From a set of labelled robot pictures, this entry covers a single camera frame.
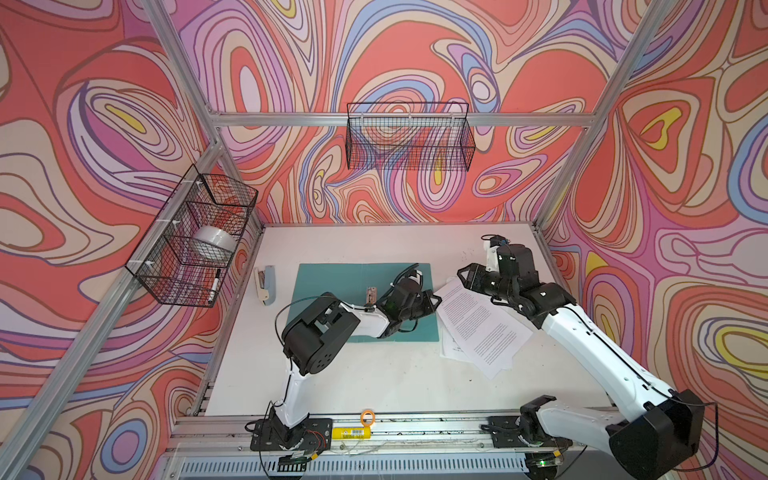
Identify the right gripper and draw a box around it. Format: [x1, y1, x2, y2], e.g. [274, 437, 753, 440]
[456, 262, 517, 302]

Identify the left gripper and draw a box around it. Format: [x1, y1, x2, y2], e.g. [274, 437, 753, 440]
[397, 292, 445, 325]

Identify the printed paper sheet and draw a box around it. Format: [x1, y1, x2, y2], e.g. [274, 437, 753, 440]
[438, 323, 513, 379]
[436, 278, 533, 370]

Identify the teal folder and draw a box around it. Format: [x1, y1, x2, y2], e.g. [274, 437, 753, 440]
[287, 263, 439, 343]

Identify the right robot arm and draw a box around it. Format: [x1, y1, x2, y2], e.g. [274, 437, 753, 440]
[457, 234, 706, 479]

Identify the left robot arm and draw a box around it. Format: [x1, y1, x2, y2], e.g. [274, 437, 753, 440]
[270, 268, 442, 429]

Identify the metal folder clip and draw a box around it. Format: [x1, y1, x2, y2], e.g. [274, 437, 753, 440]
[365, 287, 378, 308]

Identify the yellow cylinder with label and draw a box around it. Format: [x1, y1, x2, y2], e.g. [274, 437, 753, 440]
[332, 426, 371, 440]

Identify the grey white stapler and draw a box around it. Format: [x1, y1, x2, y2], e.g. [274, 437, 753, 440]
[254, 265, 276, 306]

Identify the black white marker pen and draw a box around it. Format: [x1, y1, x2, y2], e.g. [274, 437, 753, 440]
[207, 269, 221, 305]

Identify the white tape roll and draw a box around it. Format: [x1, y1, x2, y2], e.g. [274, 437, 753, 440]
[193, 225, 237, 252]

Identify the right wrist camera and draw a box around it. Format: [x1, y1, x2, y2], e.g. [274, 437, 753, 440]
[481, 234, 509, 272]

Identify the black wire basket back wall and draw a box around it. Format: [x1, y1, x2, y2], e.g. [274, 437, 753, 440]
[345, 100, 476, 172]

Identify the black wire basket wall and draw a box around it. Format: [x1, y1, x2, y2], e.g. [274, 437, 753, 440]
[345, 100, 476, 172]
[125, 166, 258, 308]

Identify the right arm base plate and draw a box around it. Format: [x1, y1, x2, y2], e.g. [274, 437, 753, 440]
[479, 415, 573, 449]

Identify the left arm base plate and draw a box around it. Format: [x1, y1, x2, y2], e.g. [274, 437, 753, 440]
[244, 417, 333, 454]

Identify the black wire basket left wall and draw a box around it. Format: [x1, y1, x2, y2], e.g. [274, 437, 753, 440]
[125, 166, 258, 308]

